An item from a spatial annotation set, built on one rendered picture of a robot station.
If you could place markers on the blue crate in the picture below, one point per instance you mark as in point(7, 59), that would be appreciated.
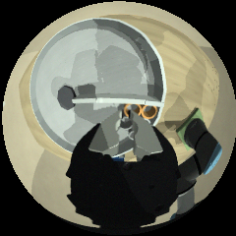
point(119, 158)

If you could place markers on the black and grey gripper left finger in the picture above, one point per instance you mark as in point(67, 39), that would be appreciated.
point(100, 140)

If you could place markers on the bronze bushing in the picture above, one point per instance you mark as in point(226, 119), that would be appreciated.
point(138, 110)
point(149, 114)

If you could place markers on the grey round turntable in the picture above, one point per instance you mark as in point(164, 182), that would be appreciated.
point(99, 64)

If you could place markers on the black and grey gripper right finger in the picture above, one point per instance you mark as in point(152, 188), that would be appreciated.
point(149, 141)

